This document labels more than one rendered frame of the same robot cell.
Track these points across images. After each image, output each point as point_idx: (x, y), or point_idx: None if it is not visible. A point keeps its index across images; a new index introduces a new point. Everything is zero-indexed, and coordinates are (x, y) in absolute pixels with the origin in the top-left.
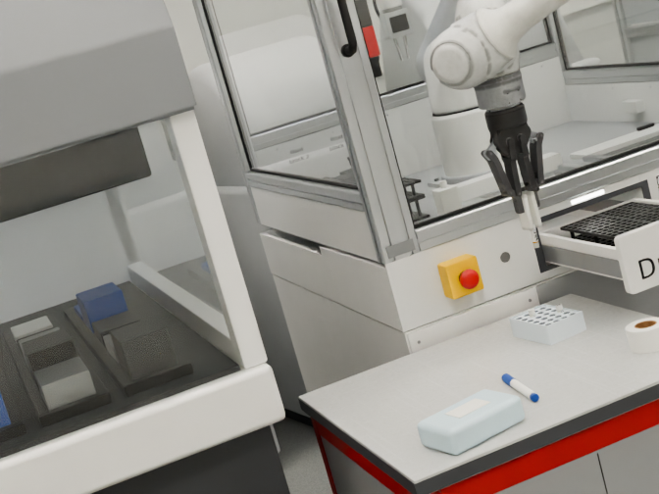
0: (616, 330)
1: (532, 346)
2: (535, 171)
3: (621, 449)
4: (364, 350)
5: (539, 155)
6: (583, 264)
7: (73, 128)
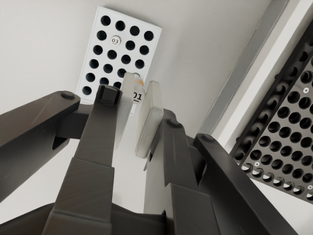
0: (133, 147)
1: (73, 63)
2: (199, 189)
3: None
4: None
5: None
6: (230, 82)
7: None
